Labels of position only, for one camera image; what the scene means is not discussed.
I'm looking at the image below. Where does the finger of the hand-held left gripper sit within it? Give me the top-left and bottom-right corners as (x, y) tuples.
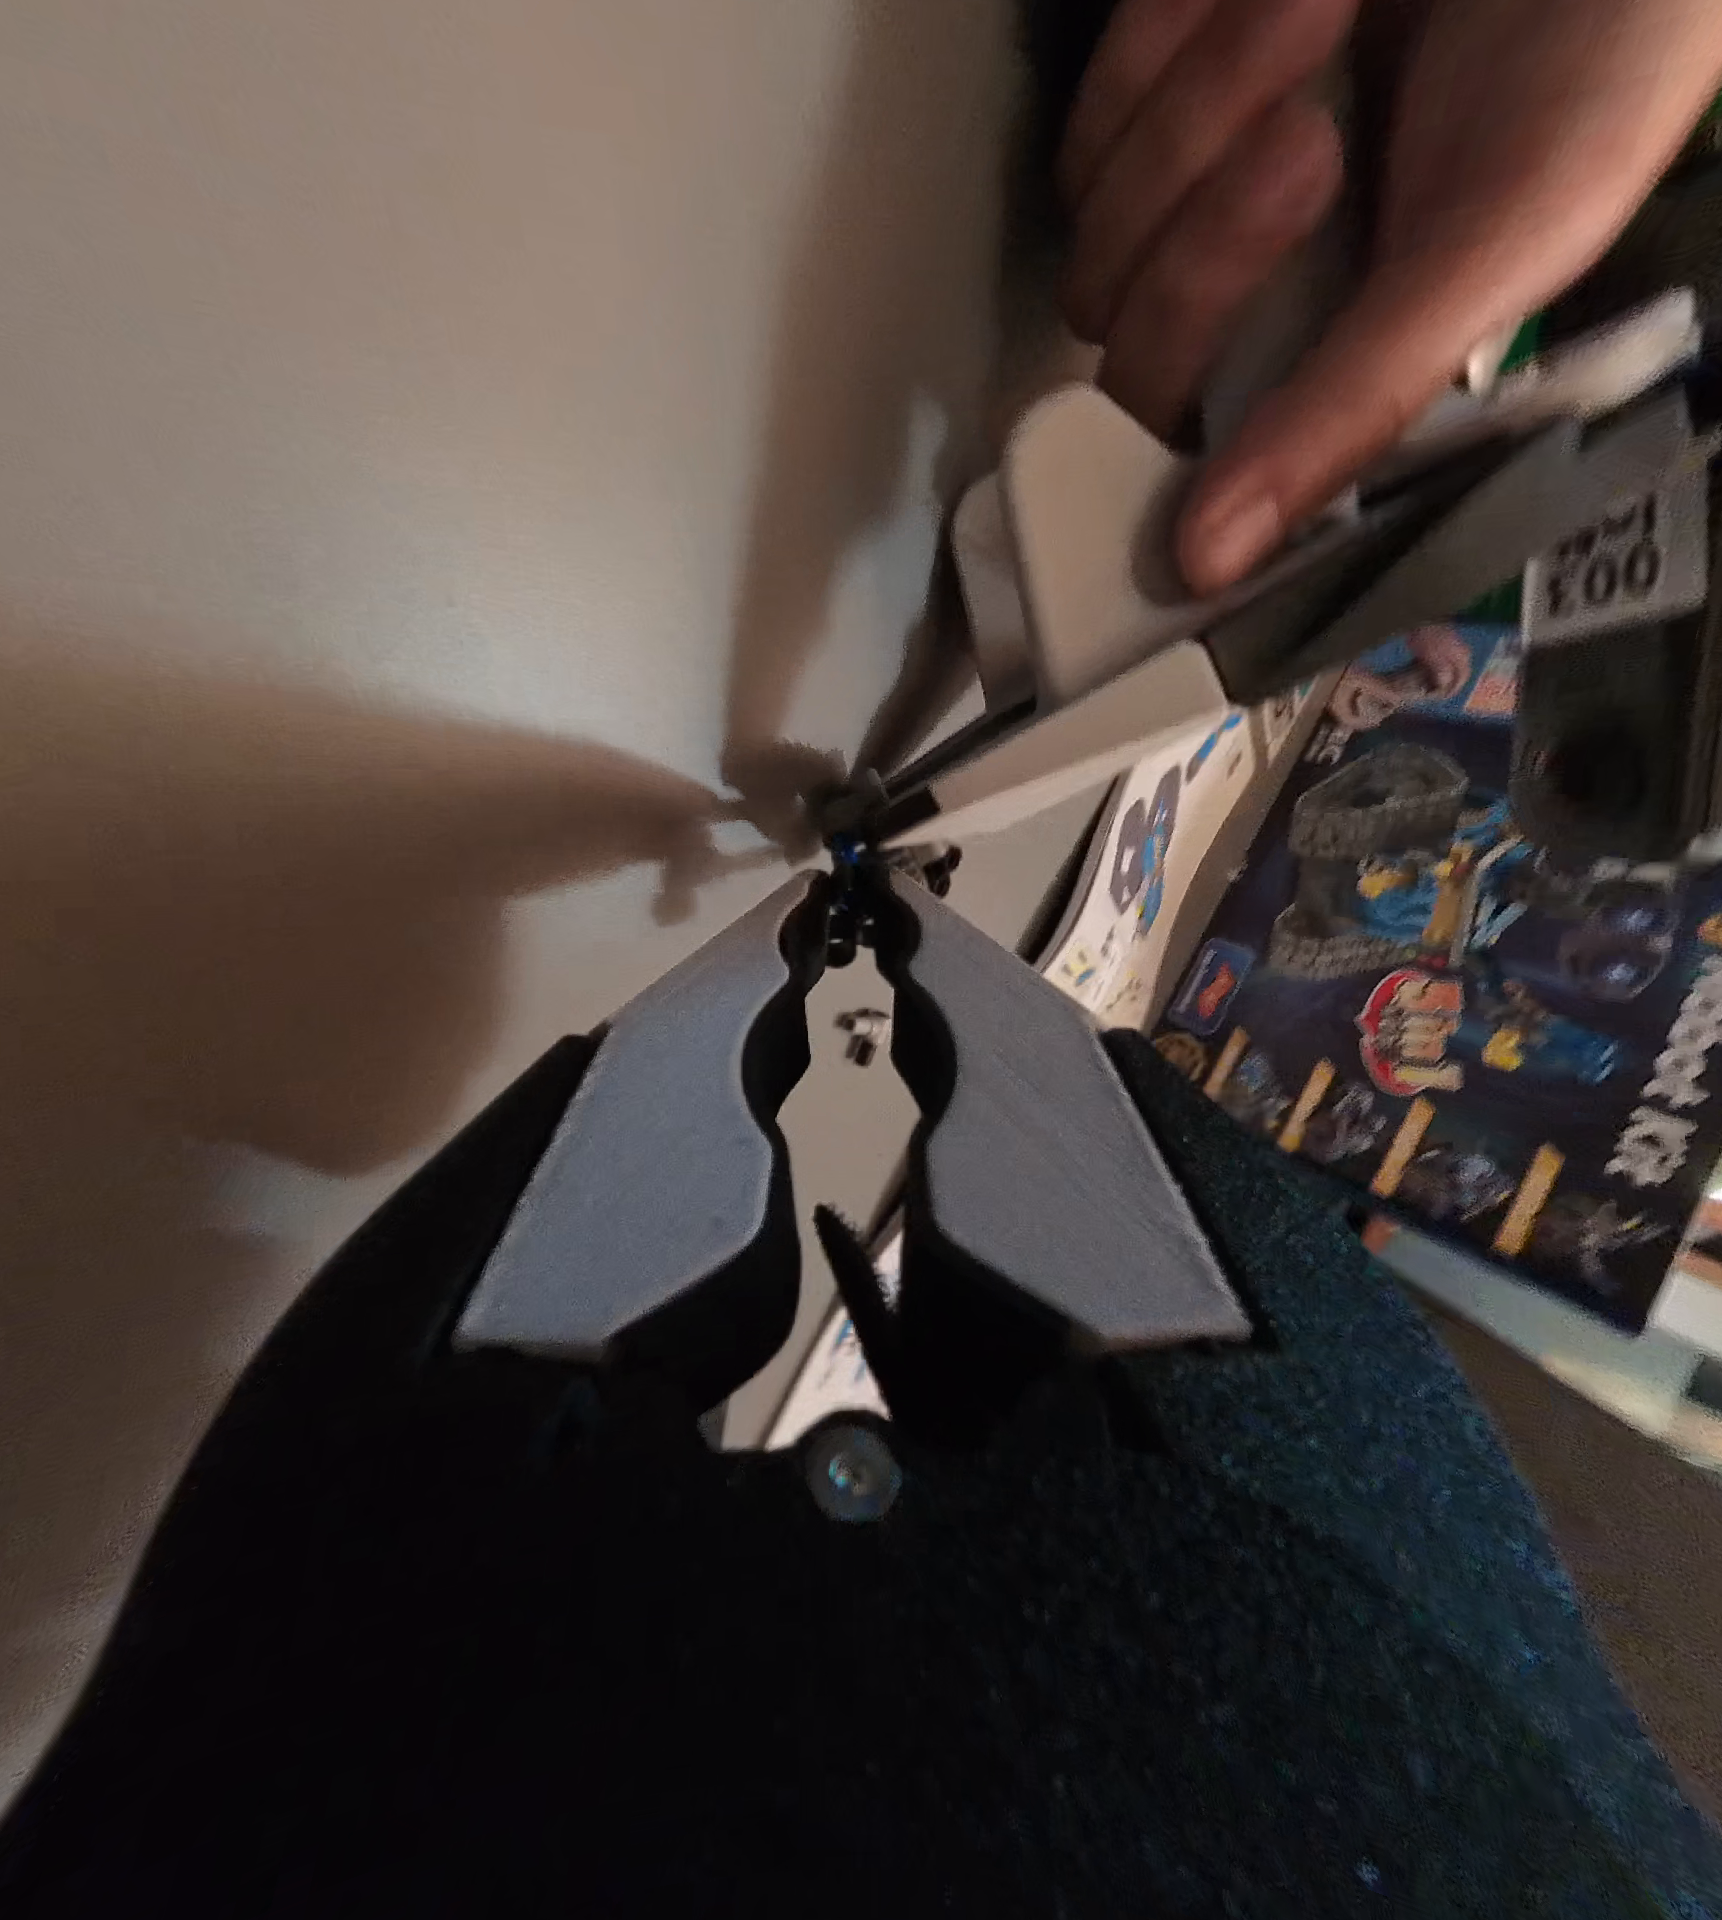
(841, 497), (1404, 805)
(856, 419), (1585, 843)

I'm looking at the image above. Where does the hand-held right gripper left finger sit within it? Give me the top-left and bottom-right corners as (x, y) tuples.
(454, 876), (821, 1362)

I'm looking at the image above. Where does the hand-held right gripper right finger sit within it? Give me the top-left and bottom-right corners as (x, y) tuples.
(879, 870), (1251, 1349)

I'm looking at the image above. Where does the grey gear assembly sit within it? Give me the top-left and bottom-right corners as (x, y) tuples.
(823, 768), (942, 845)

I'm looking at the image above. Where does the blue black pin connector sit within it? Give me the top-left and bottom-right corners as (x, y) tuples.
(816, 830), (896, 964)

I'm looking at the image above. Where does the grey desk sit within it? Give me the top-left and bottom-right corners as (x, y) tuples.
(0, 0), (1103, 1801)

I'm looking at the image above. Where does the person's left hand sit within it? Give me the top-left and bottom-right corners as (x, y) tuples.
(1059, 0), (1722, 595)

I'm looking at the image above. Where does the instruction booklet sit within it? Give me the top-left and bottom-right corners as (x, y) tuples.
(710, 661), (1352, 1449)

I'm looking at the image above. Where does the dark blue toy box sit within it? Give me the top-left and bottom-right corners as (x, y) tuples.
(1143, 619), (1722, 1338)

